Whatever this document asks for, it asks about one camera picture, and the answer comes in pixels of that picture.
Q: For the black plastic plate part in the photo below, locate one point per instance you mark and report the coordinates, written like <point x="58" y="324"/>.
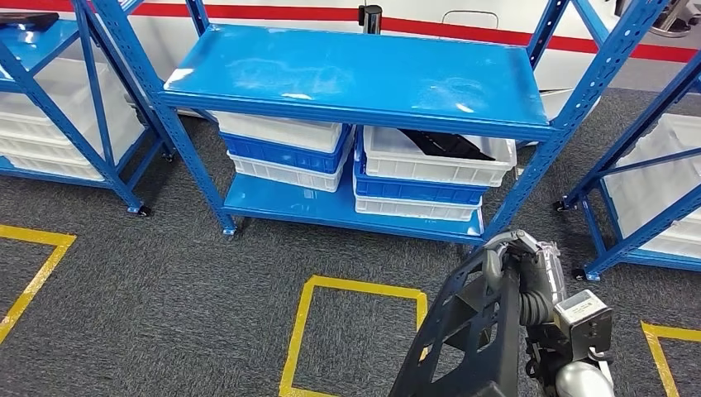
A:
<point x="27" y="21"/>
<point x="501" y="350"/>
<point x="443" y="145"/>

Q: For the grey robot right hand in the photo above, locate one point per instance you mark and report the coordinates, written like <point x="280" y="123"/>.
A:
<point x="547" y="268"/>

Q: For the black stanchion post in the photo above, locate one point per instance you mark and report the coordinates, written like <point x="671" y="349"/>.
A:
<point x="371" y="19"/>

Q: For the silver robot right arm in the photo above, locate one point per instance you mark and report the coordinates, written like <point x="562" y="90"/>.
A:
<point x="580" y="383"/>

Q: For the yellow floor tape square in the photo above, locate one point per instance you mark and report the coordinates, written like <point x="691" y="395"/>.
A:
<point x="679" y="331"/>
<point x="361" y="286"/>
<point x="38" y="234"/>

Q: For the black caster wheel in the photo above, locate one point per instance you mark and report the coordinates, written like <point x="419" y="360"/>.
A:
<point x="559" y="206"/>
<point x="144" y="211"/>
<point x="168" y="157"/>
<point x="579" y="274"/>

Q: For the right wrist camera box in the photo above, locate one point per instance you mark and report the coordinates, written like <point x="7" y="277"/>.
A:
<point x="580" y="323"/>

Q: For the blue metal shelf rack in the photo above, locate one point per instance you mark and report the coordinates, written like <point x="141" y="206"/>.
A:
<point x="668" y="262"/>
<point x="33" y="44"/>
<point x="328" y="66"/>

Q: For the white car red stripe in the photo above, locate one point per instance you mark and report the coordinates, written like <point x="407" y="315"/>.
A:
<point x="476" y="19"/>

